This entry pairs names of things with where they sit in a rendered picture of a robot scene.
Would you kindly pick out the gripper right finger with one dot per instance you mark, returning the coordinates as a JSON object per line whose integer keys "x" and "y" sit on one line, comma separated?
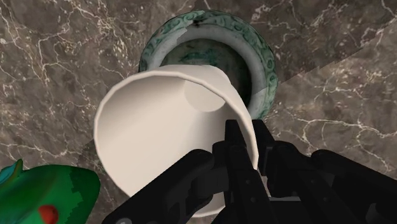
{"x": 310, "y": 180}

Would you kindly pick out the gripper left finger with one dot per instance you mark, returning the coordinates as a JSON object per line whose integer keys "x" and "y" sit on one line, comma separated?
{"x": 238, "y": 173}

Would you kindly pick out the white paper cup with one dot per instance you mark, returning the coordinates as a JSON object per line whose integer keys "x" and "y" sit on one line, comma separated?
{"x": 155, "y": 130}

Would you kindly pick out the green patterned ceramic bowl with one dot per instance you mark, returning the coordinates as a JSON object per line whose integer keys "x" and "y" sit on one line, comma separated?
{"x": 223, "y": 40}

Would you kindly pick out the green toy figure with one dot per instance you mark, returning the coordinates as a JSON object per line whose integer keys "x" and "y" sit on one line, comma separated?
{"x": 40, "y": 192}

